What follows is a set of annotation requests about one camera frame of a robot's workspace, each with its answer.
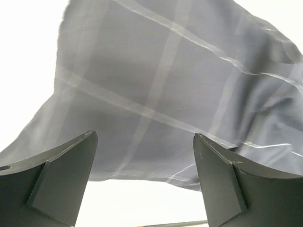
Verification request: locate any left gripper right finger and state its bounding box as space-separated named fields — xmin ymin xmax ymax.
xmin=193 ymin=134 xmax=303 ymax=227

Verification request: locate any dark grey checked pillowcase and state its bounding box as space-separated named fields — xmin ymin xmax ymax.
xmin=0 ymin=0 xmax=303 ymax=191

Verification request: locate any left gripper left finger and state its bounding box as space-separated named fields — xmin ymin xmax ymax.
xmin=0 ymin=131 xmax=98 ymax=227

